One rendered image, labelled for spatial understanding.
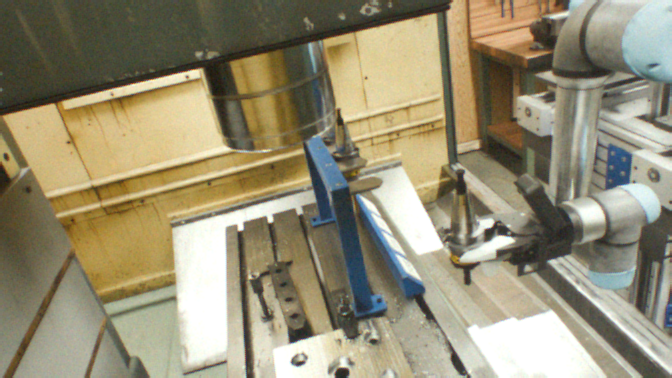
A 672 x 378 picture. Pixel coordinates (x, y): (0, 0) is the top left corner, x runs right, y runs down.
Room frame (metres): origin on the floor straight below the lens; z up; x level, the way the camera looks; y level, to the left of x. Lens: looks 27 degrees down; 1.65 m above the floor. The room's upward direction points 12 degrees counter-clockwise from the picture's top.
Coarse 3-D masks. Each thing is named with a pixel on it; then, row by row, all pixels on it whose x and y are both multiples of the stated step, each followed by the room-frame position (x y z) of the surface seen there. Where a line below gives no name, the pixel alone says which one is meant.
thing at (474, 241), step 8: (448, 224) 0.66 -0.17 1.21; (448, 232) 0.65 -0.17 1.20; (480, 232) 0.62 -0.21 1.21; (448, 240) 0.65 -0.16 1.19; (456, 240) 0.62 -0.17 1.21; (464, 240) 0.61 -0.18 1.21; (472, 240) 0.61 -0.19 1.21; (480, 240) 0.62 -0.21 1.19; (456, 248) 0.62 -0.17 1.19; (464, 248) 0.61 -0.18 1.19; (472, 248) 0.61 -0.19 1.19
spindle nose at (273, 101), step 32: (224, 64) 0.54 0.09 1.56; (256, 64) 0.53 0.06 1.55; (288, 64) 0.54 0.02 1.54; (320, 64) 0.57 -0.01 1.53; (224, 96) 0.55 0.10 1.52; (256, 96) 0.53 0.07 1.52; (288, 96) 0.54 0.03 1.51; (320, 96) 0.56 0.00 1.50; (224, 128) 0.56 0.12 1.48; (256, 128) 0.53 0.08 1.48; (288, 128) 0.53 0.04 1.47; (320, 128) 0.55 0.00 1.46
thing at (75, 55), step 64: (0, 0) 0.46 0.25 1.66; (64, 0) 0.47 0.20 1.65; (128, 0) 0.47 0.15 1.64; (192, 0) 0.48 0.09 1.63; (256, 0) 0.49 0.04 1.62; (320, 0) 0.50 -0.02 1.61; (384, 0) 0.50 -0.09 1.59; (448, 0) 0.52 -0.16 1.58; (0, 64) 0.46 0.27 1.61; (64, 64) 0.47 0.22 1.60; (128, 64) 0.47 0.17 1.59; (192, 64) 0.48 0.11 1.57
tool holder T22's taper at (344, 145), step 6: (336, 126) 1.02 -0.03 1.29; (342, 126) 1.01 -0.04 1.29; (336, 132) 1.02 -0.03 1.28; (342, 132) 1.01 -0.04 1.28; (348, 132) 1.02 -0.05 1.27; (336, 138) 1.02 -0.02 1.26; (342, 138) 1.01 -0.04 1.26; (348, 138) 1.01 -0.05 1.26; (336, 144) 1.02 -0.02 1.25; (342, 144) 1.01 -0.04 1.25; (348, 144) 1.01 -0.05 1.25; (336, 150) 1.02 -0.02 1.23; (342, 150) 1.01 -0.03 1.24; (348, 150) 1.01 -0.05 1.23; (354, 150) 1.02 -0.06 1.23
